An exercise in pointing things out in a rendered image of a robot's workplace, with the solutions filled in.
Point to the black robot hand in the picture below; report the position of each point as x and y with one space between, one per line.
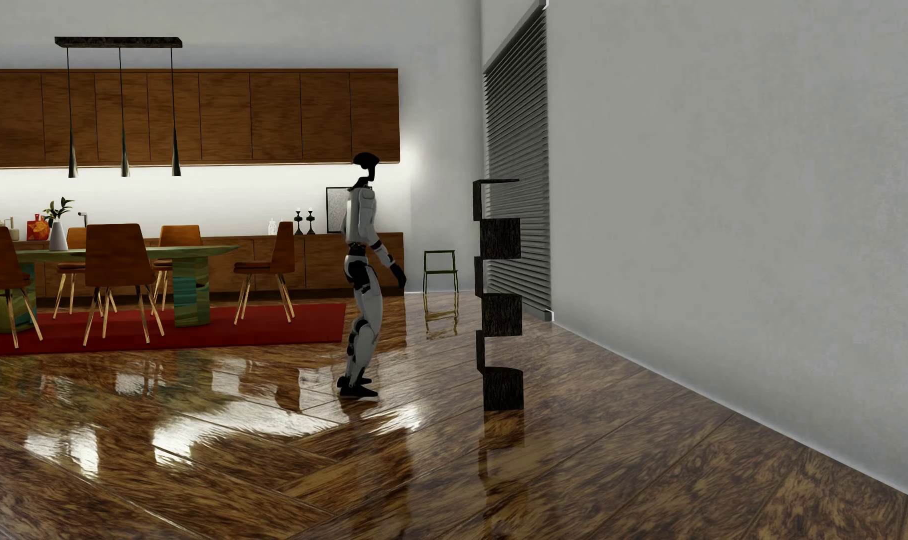
399 275

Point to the small green metal stool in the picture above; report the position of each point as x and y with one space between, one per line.
440 270

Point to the white humanoid robot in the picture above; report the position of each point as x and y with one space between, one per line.
363 217

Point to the wooden sideboard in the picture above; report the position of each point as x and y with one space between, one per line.
319 259

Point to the framed picture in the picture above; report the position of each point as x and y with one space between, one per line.
336 210

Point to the black candlestick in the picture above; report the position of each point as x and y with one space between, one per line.
310 222
298 222

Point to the dark zigzag shelving unit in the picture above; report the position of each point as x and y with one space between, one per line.
500 238

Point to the dark slatted window blind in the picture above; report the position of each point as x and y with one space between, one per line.
518 165

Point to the red rug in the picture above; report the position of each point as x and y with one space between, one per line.
199 328

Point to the green dining table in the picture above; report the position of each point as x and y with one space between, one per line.
188 277

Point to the black pendant lamp fixture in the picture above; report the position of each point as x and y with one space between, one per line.
120 97

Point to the white vase with plant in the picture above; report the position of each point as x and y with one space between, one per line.
57 225

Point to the red decorative box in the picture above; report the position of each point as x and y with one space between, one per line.
38 228

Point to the wooden wall cabinets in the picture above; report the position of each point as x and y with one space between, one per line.
199 116

